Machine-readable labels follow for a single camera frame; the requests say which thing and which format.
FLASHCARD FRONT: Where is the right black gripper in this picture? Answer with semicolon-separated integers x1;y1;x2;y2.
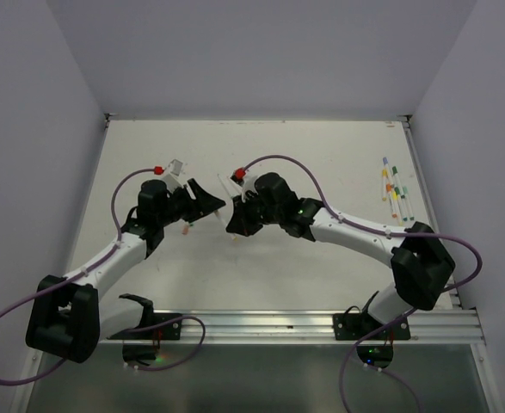
227;188;283;235

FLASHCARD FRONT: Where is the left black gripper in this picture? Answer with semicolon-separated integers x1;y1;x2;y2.
157;177;225;225

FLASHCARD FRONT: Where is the light green cap marker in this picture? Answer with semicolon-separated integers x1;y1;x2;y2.
217;174;232;201

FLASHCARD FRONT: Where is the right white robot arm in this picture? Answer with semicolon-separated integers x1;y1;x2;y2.
226;170;455;338

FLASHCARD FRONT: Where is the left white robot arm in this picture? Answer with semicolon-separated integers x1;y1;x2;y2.
25;179;225;363

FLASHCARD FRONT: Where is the orange cap marker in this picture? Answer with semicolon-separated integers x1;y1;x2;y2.
387;184;396;218

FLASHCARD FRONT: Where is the yellow cap marker rear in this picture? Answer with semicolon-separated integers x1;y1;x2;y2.
381;169;389;202

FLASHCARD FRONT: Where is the green cap marker lower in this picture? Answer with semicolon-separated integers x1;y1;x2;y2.
394;185;409;222

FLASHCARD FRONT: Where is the mint cap marker right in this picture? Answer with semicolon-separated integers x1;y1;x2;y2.
402;186;416;221

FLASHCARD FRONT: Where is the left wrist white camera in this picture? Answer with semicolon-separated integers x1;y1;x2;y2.
160;159;187;194

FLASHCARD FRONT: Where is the wrist white camera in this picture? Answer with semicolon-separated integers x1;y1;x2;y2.
160;159;187;194
231;167;258;202

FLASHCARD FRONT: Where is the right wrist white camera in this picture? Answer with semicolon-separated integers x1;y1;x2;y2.
231;167;258;202

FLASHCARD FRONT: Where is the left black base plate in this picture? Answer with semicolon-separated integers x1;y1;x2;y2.
151;312;182;342

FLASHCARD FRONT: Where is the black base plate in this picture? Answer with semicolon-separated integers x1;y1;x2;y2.
332;312;411;341
151;312;182;342

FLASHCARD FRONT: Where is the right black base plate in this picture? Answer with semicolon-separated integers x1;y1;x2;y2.
332;312;411;341

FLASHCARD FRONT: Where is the aluminium front rail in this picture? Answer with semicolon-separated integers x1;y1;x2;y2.
96;307;488;345

